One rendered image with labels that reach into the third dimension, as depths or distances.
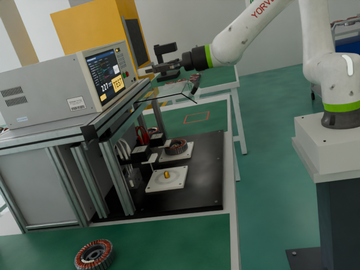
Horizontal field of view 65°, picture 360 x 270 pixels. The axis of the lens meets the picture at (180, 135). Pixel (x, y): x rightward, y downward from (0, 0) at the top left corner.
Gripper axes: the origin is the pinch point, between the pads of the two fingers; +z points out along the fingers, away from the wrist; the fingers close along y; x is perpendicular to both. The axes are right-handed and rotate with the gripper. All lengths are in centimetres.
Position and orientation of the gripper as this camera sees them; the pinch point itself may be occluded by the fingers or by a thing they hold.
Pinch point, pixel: (145, 70)
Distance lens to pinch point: 121.8
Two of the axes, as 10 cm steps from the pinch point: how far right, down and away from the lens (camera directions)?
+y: 1.5, -3.9, 9.1
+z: -9.6, 1.6, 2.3
